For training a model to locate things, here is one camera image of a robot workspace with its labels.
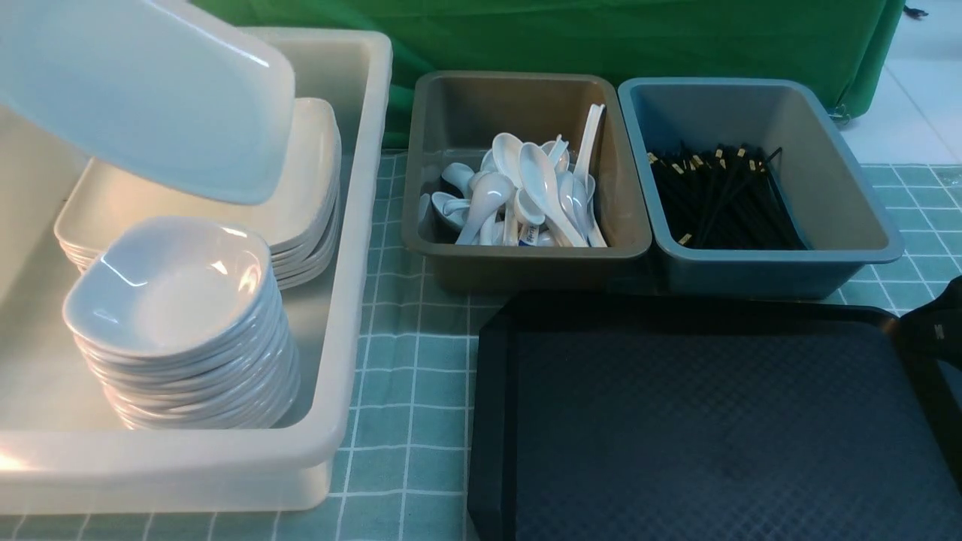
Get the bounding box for large white square plate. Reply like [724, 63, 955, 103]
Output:
[1, 1, 295, 205]

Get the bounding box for stack of white bowls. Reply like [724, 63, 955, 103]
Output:
[62, 216, 301, 431]

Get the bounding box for green checked tablecloth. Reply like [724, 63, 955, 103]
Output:
[2, 153, 960, 540]

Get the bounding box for stack of white square plates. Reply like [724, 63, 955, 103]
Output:
[53, 97, 341, 259]

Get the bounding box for blue-grey plastic bin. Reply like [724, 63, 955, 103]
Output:
[618, 77, 904, 299]

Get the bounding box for large white plastic tub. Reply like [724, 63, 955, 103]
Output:
[2, 27, 392, 515]

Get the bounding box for pile of black chopsticks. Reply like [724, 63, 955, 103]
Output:
[646, 141, 810, 251]

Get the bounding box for brown plastic bin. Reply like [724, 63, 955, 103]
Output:
[401, 71, 653, 295]

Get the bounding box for pile of white spoons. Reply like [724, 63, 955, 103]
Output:
[416, 104, 609, 249]

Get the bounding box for green backdrop cloth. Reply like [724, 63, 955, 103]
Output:
[197, 1, 904, 148]

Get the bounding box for black serving tray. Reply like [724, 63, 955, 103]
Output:
[467, 292, 961, 540]

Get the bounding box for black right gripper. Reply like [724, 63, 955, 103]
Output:
[899, 277, 961, 369]

